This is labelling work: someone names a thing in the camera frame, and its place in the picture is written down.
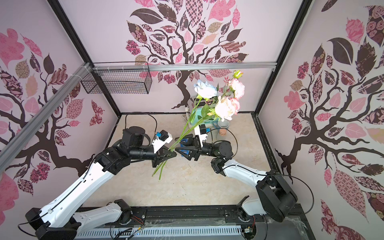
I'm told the glass jar pink lid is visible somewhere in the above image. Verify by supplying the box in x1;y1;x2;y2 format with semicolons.
218;128;228;137

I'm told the white slotted cable duct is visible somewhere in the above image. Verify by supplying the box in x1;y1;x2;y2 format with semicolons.
75;226;244;240

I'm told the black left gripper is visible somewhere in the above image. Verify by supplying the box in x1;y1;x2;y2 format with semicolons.
129;145;177;167

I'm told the blue floral mug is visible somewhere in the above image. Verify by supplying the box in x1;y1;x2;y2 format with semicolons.
218;120;230;129

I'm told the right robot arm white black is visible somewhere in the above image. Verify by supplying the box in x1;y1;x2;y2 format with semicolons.
175;140;298;223

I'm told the artificial flower bouquet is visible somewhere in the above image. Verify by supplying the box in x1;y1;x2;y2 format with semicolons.
151;70;246;181

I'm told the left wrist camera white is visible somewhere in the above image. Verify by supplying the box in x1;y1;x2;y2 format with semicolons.
152;130;173;153

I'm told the aluminium frame rail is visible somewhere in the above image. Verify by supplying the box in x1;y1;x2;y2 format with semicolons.
1;62;277;172

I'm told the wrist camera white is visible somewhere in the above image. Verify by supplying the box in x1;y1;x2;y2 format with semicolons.
152;130;173;153
194;124;208;147

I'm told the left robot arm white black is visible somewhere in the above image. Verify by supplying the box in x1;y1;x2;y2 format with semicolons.
26;126;176;240

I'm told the mint green toaster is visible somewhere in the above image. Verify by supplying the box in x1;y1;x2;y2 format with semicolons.
185;103;221;129

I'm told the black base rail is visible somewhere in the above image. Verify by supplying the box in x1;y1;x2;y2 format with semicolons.
55;204;316;240

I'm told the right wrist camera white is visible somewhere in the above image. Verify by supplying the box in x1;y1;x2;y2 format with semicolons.
194;124;208;147

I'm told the black wire basket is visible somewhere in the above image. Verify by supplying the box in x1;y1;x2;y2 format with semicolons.
81;62;153;94

